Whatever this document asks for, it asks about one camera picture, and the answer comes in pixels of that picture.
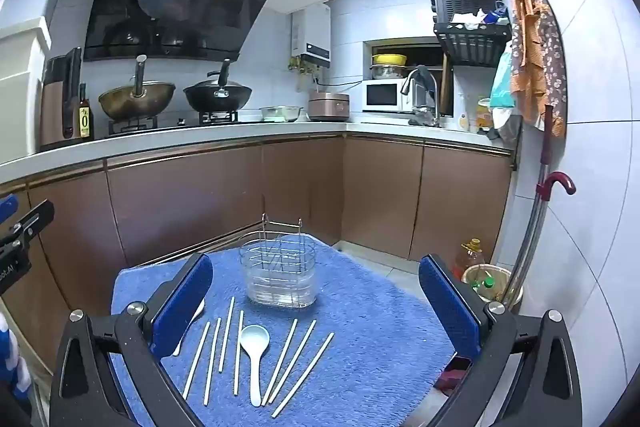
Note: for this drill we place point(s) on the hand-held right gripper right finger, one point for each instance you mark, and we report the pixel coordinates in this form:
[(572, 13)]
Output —
[(450, 307)]

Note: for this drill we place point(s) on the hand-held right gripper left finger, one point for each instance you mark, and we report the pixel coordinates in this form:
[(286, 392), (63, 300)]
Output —
[(182, 302)]

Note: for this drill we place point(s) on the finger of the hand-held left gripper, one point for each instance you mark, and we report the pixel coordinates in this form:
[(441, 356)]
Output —
[(7, 209), (35, 217)]

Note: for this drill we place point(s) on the white plastic spoon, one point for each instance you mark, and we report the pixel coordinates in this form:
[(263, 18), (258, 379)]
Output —
[(200, 308), (254, 339)]

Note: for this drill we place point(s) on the glass reed diffuser bottle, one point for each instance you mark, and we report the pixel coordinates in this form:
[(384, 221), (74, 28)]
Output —
[(280, 287)]

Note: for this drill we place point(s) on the row of chopsticks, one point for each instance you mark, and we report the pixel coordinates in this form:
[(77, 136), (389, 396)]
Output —
[(280, 359)]

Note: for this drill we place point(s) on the cooking oil bottle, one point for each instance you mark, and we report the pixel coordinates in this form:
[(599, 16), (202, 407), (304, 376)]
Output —
[(469, 259)]

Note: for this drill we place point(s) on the dark red object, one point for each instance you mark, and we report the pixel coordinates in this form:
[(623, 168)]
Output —
[(457, 369)]

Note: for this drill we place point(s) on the blue fluffy mat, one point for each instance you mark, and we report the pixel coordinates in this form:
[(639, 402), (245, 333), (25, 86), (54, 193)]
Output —
[(350, 332)]

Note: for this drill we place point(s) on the brown base cabinets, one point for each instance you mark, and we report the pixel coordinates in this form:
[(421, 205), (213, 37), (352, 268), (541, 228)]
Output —
[(200, 197)]

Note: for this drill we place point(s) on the brown electric kettle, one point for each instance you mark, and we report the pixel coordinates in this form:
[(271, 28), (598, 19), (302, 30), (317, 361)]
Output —
[(52, 107)]

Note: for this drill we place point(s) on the soy sauce bottle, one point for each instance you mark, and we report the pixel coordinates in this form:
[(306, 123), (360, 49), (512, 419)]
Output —
[(85, 114)]

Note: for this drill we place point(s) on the gas stove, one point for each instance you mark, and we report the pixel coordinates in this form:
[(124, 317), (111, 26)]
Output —
[(125, 126)]

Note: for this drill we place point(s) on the white cabinet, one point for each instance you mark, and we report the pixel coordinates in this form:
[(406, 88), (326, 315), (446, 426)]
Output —
[(20, 82)]

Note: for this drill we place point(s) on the brass wok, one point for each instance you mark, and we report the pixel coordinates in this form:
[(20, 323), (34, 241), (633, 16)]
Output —
[(135, 99)]

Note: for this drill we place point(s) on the small white bottle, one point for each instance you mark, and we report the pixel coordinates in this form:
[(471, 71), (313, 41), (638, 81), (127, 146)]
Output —
[(464, 123)]

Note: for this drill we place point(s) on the yellow detergent bottle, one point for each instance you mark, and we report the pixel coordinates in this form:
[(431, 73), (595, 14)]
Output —
[(483, 114)]

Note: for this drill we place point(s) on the black wok with lid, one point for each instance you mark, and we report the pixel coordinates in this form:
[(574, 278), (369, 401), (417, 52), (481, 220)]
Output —
[(215, 99)]

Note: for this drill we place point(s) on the steel bowl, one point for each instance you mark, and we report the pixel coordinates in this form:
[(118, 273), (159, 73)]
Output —
[(281, 113)]

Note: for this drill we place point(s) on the white microwave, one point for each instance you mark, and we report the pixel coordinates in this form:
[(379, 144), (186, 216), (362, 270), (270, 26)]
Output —
[(387, 95)]

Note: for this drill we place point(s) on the long wooden stick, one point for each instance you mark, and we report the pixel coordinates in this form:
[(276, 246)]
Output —
[(446, 82)]

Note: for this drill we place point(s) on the teal plastic bag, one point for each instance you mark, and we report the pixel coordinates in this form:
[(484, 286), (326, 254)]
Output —
[(502, 87)]

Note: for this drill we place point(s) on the steel faucet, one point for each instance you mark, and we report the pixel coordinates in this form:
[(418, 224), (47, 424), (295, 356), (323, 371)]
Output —
[(420, 82)]

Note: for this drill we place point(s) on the brown rice cooker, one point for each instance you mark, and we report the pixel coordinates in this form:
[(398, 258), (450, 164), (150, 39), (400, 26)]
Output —
[(327, 105)]

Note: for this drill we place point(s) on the yellow pot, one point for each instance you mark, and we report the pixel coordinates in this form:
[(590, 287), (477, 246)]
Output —
[(389, 59)]

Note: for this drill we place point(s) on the orange floral apron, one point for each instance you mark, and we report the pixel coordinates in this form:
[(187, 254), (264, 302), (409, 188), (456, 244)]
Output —
[(537, 52)]

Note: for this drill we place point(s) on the white cloth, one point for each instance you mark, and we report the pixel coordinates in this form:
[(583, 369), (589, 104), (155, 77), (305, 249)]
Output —
[(470, 18)]

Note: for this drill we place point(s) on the white water heater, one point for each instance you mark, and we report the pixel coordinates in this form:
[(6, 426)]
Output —
[(312, 32)]

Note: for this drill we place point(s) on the black wall rack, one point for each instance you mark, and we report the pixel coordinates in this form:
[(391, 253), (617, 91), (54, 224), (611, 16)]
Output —
[(472, 44)]

